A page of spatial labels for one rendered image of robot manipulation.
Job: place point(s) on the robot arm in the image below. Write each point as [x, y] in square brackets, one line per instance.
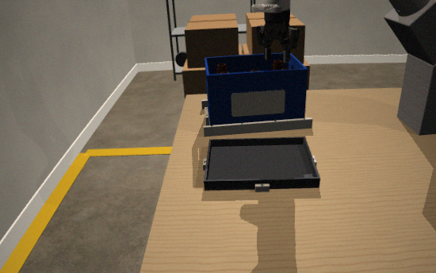
[402, 7]

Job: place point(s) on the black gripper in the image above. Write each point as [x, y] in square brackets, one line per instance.
[278, 29]

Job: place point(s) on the dark blue crate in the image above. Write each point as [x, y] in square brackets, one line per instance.
[242, 95]

